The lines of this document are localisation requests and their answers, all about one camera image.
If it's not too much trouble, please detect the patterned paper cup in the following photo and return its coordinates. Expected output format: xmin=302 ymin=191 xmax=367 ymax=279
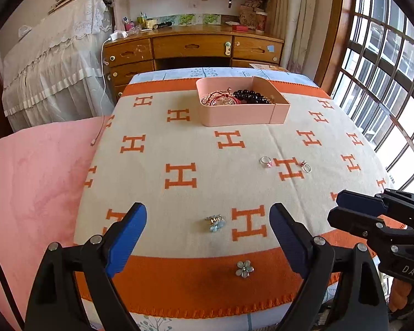
xmin=255 ymin=11 xmax=267 ymax=34

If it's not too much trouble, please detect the wooden desk with drawers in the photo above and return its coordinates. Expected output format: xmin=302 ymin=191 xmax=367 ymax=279
xmin=102 ymin=26 xmax=285 ymax=102

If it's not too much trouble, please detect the pink bedding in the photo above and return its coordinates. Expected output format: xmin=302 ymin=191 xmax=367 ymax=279
xmin=0 ymin=116 xmax=107 ymax=331

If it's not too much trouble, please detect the black bead bracelet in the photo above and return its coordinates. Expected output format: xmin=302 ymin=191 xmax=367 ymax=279
xmin=232 ymin=90 xmax=273 ymax=105

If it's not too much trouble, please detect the floral paper bag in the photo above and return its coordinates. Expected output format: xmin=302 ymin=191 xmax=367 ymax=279
xmin=239 ymin=5 xmax=258 ymax=28

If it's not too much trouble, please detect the clear bangle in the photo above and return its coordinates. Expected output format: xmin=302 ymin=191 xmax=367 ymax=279
xmin=212 ymin=95 xmax=238 ymax=107

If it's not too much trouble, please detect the red braided cord bracelet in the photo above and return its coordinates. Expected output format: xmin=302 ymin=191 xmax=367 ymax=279
xmin=202 ymin=89 xmax=242 ymax=107

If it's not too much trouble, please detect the silver flower brooch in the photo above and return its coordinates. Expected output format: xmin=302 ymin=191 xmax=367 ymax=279
xmin=236 ymin=260 xmax=255 ymax=278

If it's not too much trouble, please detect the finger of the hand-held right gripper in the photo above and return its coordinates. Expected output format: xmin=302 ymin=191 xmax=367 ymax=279
xmin=327 ymin=207 xmax=387 ymax=239
xmin=331 ymin=189 xmax=389 ymax=216

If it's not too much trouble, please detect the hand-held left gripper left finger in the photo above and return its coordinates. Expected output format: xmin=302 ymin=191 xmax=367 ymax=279
xmin=24 ymin=202 xmax=148 ymax=331

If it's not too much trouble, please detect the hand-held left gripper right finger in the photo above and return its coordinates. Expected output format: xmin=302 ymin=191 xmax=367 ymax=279
xmin=269 ymin=203 xmax=390 ymax=331

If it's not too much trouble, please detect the orange packet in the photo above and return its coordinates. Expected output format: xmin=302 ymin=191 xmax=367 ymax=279
xmin=249 ymin=63 xmax=290 ymax=74

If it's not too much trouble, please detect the blue flower clip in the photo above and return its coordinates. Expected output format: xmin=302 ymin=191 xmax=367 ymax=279
xmin=205 ymin=214 xmax=226 ymax=233

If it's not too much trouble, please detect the orange and beige printed blanket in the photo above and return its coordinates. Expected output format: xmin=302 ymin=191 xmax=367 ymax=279
xmin=73 ymin=78 xmax=406 ymax=319

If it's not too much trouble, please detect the pink box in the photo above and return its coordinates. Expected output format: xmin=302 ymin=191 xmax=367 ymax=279
xmin=195 ymin=76 xmax=291 ymax=127

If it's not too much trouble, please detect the grid pane window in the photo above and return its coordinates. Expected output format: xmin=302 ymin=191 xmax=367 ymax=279
xmin=331 ymin=0 xmax=414 ymax=194

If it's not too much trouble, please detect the white charger cable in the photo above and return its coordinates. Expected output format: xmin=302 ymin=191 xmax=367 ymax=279
xmin=91 ymin=38 xmax=113 ymax=147

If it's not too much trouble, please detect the pale floral curtain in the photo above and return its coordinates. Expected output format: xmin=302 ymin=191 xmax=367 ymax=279
xmin=274 ymin=0 xmax=335 ymax=76

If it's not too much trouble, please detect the white lace cover cloth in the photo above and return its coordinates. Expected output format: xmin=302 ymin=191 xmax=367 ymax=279
xmin=2 ymin=0 xmax=116 ymax=132

